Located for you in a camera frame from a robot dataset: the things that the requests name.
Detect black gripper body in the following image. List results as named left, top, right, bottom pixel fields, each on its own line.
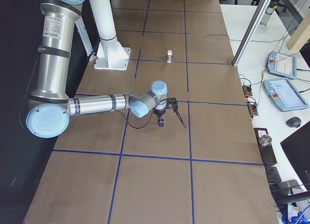
left=154, top=108, right=166, bottom=118

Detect white brass PPR fitting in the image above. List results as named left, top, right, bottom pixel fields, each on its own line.
left=167, top=50, right=173, bottom=63

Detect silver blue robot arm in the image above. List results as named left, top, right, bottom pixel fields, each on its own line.
left=25, top=0, right=169, bottom=138

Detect white pillar with base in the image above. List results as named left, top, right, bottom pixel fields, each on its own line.
left=89, top=0, right=131, bottom=71

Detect orange black connector board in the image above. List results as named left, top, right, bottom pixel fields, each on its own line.
left=242, top=85, right=253, bottom=98

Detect small metal cup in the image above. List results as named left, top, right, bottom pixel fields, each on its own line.
left=258, top=134, right=272, bottom=146

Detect lower teach pendant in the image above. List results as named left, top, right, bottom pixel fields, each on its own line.
left=263, top=78, right=309, bottom=112

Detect teach pendant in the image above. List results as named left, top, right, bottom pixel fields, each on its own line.
left=263, top=78, right=309, bottom=112
left=267, top=51, right=297, bottom=79

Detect upper teach pendant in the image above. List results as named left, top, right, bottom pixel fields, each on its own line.
left=267, top=51, right=297, bottom=79

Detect black computer mouse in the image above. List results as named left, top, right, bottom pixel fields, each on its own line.
left=286, top=116, right=301, bottom=128

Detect black monitor corner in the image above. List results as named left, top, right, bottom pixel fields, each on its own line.
left=280, top=123, right=310, bottom=190

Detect clear water bottle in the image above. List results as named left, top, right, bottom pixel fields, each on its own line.
left=260, top=1, right=277, bottom=26

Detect wooden board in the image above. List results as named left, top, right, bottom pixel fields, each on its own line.
left=286, top=13, right=310, bottom=51

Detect blue bag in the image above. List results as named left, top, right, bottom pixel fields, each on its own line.
left=281, top=209, right=310, bottom=224

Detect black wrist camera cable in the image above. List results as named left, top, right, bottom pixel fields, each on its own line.
left=113, top=97, right=187, bottom=130

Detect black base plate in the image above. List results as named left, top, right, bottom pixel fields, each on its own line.
left=254, top=128, right=277, bottom=166

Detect aluminium frame post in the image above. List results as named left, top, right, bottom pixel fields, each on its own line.
left=232, top=0, right=271, bottom=66

